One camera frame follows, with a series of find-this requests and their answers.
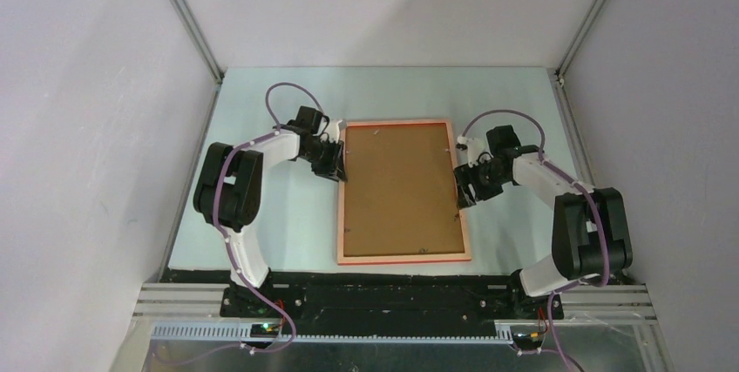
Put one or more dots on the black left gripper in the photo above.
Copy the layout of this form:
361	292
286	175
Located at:
335	170

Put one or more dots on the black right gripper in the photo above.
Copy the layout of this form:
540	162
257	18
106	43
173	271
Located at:
466	175

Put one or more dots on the aluminium corner post right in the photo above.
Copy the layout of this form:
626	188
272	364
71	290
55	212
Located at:
588	21

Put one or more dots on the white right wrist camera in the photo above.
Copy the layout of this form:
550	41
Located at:
475	149

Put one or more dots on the aluminium corner post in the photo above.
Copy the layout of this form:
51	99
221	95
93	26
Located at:
588	21
198	38

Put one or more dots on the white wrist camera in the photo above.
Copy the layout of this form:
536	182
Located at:
475	149
333	130

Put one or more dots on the grey slotted cable duct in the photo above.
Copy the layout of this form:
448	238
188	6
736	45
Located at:
248	332

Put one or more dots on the aluminium corner post left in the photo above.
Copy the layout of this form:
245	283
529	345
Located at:
198	38

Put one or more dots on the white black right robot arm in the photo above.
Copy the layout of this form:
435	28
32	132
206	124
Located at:
590	238

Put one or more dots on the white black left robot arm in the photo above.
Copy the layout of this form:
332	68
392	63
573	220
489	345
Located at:
229	188

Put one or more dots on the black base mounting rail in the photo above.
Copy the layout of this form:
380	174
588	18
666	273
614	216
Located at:
376	304

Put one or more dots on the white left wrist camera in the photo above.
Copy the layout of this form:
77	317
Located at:
333	130

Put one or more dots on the brown backing board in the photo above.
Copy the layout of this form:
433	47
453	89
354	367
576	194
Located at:
401	190

